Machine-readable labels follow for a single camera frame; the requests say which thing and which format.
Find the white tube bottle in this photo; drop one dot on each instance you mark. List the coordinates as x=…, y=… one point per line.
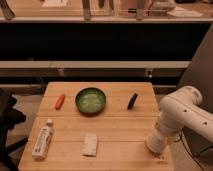
x=43, y=140

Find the black office chair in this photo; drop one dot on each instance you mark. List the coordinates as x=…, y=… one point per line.
x=9, y=117

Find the green bowl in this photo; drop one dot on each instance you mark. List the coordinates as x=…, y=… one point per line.
x=90, y=101

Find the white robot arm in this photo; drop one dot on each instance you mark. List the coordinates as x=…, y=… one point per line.
x=178, y=109

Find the black oval object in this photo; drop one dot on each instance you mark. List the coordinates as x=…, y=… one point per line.
x=132, y=101

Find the white eraser block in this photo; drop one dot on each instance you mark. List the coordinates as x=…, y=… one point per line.
x=90, y=145

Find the orange carrot toy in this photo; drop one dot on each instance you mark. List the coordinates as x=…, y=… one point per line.
x=59, y=102

